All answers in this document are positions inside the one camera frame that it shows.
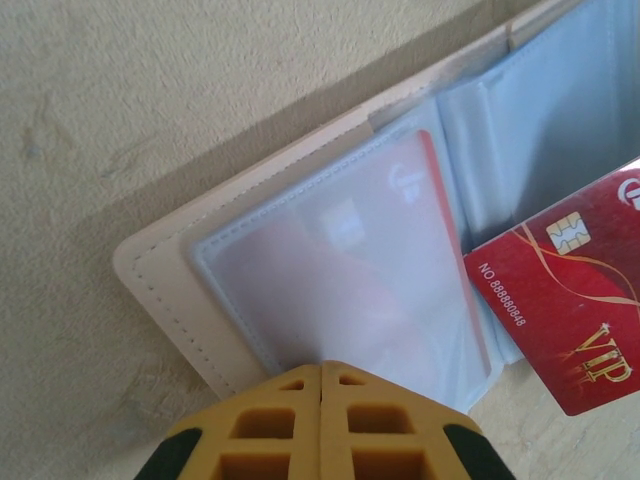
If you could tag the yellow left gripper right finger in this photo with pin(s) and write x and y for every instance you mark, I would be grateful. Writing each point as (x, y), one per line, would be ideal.
(390, 435)

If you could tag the red VIP card number 888880848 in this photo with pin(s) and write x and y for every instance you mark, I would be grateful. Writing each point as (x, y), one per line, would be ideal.
(575, 310)

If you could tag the beige leather card holder wallet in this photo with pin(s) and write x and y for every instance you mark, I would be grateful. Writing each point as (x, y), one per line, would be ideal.
(165, 280)

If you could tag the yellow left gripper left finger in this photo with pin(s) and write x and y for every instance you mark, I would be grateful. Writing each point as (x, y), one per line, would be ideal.
(260, 435)

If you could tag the red VIP credit card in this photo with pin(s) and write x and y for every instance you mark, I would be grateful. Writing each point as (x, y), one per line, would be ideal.
(455, 250)

